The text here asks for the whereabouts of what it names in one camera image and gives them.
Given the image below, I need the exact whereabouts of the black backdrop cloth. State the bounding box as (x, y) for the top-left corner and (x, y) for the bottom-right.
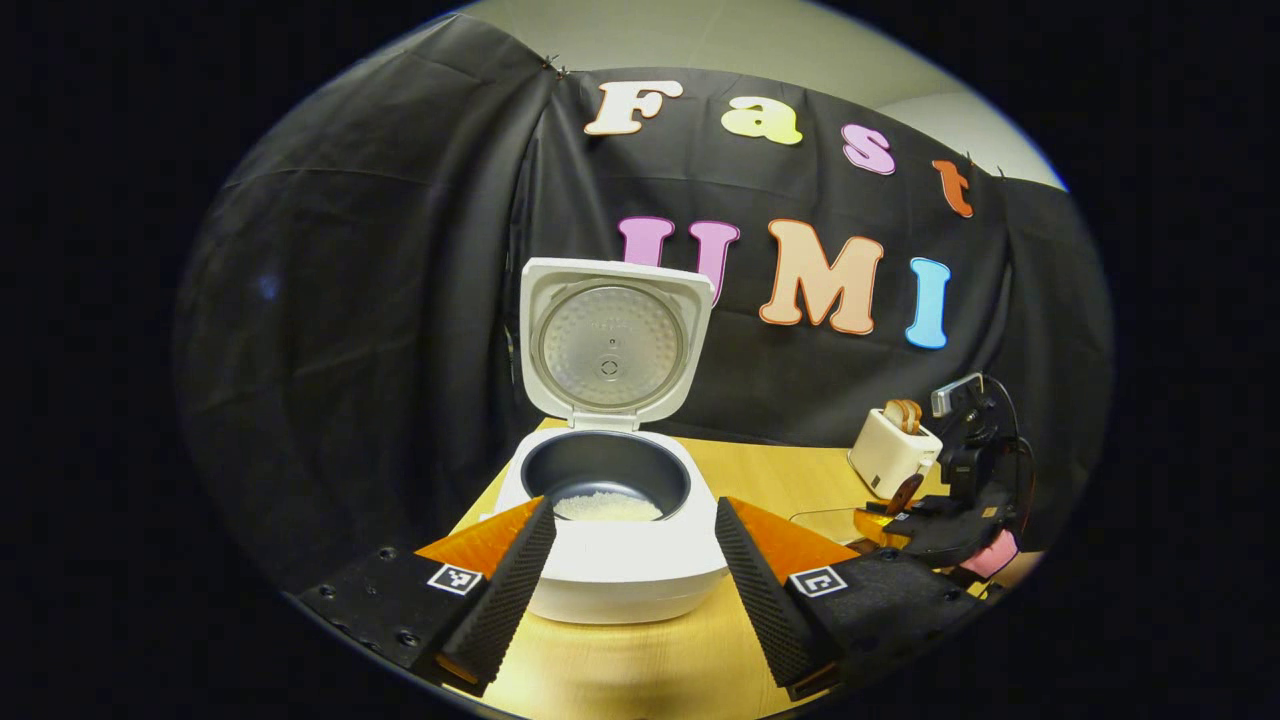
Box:
(172, 12), (1116, 601)

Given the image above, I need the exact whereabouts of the white toaster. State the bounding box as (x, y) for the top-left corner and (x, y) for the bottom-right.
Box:
(848, 408), (943, 499)

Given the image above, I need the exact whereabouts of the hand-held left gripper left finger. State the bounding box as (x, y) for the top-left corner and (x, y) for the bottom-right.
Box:
(293, 497), (557, 699)

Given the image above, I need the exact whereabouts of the white rice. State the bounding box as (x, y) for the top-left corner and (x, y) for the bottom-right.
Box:
(553, 491), (664, 523)

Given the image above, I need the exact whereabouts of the clear plastic tray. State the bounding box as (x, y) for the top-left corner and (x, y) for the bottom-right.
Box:
(790, 507), (901, 549)

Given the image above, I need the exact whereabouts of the white rice cooker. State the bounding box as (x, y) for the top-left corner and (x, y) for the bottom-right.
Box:
(495, 257), (729, 626)

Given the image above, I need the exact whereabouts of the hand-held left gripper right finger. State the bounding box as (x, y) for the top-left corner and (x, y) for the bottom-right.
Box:
(714, 497), (991, 701)

